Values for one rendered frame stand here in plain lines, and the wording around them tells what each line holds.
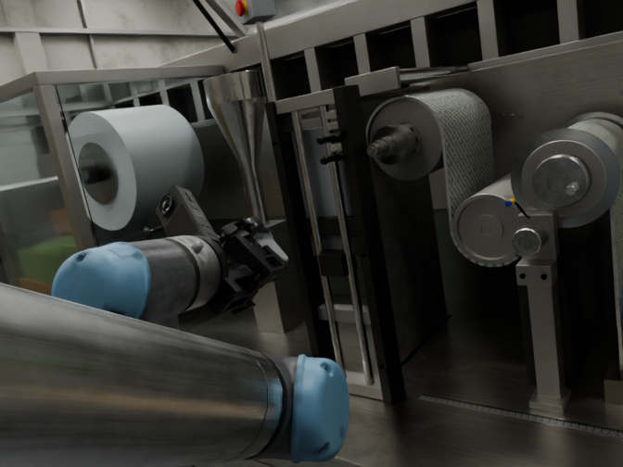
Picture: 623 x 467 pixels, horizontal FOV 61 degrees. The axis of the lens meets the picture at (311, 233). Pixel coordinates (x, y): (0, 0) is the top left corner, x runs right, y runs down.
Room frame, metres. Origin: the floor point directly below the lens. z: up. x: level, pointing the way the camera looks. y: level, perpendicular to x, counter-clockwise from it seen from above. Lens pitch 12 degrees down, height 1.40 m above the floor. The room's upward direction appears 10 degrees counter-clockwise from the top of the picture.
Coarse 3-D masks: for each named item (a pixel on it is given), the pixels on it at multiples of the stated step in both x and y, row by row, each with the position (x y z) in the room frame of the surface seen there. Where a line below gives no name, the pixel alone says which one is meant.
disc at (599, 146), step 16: (560, 128) 0.76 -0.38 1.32; (528, 144) 0.79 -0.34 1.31; (544, 144) 0.78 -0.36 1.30; (592, 144) 0.74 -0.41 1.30; (608, 160) 0.73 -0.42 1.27; (512, 176) 0.81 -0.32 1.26; (608, 176) 0.73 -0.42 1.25; (608, 192) 0.73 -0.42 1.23; (528, 208) 0.79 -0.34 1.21; (592, 208) 0.74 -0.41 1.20; (560, 224) 0.77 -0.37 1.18; (576, 224) 0.75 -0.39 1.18
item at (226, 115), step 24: (264, 96) 1.28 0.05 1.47; (216, 120) 1.28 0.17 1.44; (240, 120) 1.24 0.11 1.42; (240, 144) 1.26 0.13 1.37; (264, 216) 1.28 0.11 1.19; (288, 240) 1.30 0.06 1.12; (288, 264) 1.29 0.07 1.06; (264, 288) 1.26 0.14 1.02; (288, 288) 1.27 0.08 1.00; (264, 312) 1.27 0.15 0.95; (288, 312) 1.26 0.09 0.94
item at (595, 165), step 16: (560, 144) 0.76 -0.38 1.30; (576, 144) 0.75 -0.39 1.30; (528, 160) 0.79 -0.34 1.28; (592, 160) 0.73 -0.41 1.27; (528, 176) 0.79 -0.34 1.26; (592, 176) 0.74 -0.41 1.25; (528, 192) 0.79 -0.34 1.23; (592, 192) 0.74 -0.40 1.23; (544, 208) 0.78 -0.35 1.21; (560, 208) 0.76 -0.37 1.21; (576, 208) 0.75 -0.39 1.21
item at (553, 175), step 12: (552, 156) 0.77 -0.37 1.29; (564, 156) 0.74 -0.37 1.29; (540, 168) 0.76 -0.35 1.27; (552, 168) 0.75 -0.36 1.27; (564, 168) 0.74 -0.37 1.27; (576, 168) 0.73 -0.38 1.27; (540, 180) 0.76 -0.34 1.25; (552, 180) 0.75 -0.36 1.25; (564, 180) 0.74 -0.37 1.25; (576, 180) 0.73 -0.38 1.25; (588, 180) 0.73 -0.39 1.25; (540, 192) 0.76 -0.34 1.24; (552, 192) 0.75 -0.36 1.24; (564, 192) 0.75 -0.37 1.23; (576, 192) 0.73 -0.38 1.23; (552, 204) 0.76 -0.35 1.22; (564, 204) 0.75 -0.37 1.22
